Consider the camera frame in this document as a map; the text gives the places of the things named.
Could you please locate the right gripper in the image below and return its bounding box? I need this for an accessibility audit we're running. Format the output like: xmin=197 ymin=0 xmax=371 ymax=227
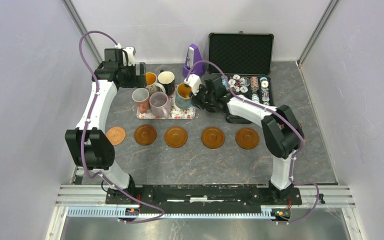
xmin=189 ymin=83 xmax=216 ymax=110

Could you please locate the blue mug orange inside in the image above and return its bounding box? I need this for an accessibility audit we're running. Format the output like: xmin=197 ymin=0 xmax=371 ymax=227
xmin=175 ymin=83 xmax=192 ymax=110

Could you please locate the floral tray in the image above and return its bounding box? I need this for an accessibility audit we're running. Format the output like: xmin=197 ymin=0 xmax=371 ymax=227
xmin=136 ymin=85 xmax=196 ymax=120

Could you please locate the wooden coaster four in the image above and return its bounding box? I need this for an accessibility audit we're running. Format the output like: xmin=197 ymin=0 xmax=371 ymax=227
xmin=201 ymin=127 xmax=225 ymax=149

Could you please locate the wooden coaster three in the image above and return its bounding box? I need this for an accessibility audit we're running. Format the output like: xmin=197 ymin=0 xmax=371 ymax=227
xmin=164 ymin=126 xmax=188 ymax=148

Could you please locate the wooden coaster one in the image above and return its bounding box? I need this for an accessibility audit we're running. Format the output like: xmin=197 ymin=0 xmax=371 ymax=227
xmin=134 ymin=124 xmax=157 ymax=146

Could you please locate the wooden coaster two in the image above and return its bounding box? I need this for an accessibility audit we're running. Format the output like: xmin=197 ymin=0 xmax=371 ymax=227
xmin=235 ymin=127 xmax=260 ymax=150

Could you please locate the woven rattan coaster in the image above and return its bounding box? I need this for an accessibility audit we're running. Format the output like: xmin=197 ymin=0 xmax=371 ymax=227
xmin=105 ymin=126 xmax=126 ymax=146

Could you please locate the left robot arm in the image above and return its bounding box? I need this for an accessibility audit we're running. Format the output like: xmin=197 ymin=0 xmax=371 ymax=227
xmin=64 ymin=46 xmax=146 ymax=204

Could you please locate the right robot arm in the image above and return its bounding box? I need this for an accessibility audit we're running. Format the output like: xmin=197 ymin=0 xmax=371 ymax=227
xmin=184 ymin=74 xmax=305 ymax=204

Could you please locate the white mug orange inside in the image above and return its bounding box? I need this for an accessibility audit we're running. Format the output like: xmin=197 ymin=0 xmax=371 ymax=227
xmin=145 ymin=72 xmax=166 ymax=96

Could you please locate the salmon mug white inside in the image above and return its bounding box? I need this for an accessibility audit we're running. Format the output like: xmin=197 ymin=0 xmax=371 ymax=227
xmin=131 ymin=88 xmax=151 ymax=114

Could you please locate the black mug white inside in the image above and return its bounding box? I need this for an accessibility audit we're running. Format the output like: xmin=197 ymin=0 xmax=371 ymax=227
xmin=157 ymin=70 xmax=176 ymax=96

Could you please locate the lilac mug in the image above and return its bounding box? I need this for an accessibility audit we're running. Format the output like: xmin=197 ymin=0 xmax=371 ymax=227
xmin=149 ymin=92 xmax=171 ymax=120

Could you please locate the purple metronome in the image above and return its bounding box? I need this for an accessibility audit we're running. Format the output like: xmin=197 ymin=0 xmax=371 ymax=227
xmin=182 ymin=43 xmax=206 ymax=78

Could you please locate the black poker chip case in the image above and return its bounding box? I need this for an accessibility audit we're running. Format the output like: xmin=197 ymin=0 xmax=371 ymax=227
xmin=204 ymin=32 xmax=274 ymax=124

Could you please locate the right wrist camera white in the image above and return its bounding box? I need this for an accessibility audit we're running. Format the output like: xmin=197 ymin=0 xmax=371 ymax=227
xmin=183 ymin=74 xmax=202 ymax=96

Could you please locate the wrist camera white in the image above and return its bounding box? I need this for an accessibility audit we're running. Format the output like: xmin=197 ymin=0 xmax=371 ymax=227
xmin=183 ymin=74 xmax=202 ymax=96
xmin=122 ymin=46 xmax=136 ymax=67

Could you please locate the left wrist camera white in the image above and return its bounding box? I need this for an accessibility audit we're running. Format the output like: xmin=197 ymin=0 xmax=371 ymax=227
xmin=122 ymin=46 xmax=136 ymax=67

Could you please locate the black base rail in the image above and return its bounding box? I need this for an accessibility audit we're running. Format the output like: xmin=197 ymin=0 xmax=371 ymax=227
xmin=105 ymin=184 xmax=303 ymax=215

